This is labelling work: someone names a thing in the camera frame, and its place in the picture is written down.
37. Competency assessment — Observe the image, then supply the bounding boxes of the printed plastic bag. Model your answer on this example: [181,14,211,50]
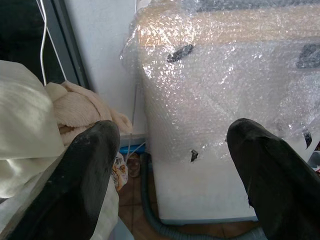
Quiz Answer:
[109,152,129,192]

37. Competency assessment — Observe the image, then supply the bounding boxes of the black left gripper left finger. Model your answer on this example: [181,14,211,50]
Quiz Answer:
[6,120,121,240]

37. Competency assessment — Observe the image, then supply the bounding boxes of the cream knitted garment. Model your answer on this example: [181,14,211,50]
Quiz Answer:
[45,80,133,147]

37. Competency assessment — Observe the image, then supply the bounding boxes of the blue plastic basin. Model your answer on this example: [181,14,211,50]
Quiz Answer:
[118,143,147,157]

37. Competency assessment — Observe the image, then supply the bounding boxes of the dark window frame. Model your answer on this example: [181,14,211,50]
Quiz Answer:
[42,0,95,92]

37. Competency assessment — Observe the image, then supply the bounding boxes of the white washing machine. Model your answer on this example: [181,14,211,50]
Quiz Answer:
[134,0,320,225]

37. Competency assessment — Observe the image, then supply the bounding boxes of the white thin cable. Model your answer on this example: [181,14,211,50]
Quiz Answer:
[36,0,48,87]

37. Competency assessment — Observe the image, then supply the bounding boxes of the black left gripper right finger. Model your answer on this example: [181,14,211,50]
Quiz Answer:
[226,118,320,240]

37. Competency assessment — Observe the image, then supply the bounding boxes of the white cloth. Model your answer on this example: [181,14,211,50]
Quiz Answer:
[0,59,66,200]

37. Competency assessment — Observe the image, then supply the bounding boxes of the clear bubble wrap sheet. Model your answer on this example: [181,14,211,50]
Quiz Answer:
[119,0,320,166]

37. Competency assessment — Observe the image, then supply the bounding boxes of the grey corrugated drain hose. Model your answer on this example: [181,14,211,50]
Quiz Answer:
[139,152,268,240]

